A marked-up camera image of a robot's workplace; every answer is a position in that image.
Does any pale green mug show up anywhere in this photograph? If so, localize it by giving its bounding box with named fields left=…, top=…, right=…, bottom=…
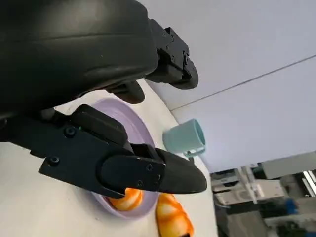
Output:
left=162, top=118, right=207, bottom=159

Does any lilac plate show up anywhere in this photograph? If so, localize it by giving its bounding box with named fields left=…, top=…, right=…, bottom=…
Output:
left=90, top=97, right=159, bottom=220

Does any orange white toy bread roll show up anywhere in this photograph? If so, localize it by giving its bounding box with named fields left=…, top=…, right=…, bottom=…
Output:
left=155, top=192, right=195, bottom=237
left=108, top=188, right=144, bottom=212

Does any white workshop machine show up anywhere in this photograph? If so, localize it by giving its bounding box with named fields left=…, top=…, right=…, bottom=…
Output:
left=213, top=179, right=285, bottom=206

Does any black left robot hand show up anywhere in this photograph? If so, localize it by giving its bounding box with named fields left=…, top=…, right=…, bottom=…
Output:
left=0, top=0, right=208, bottom=200

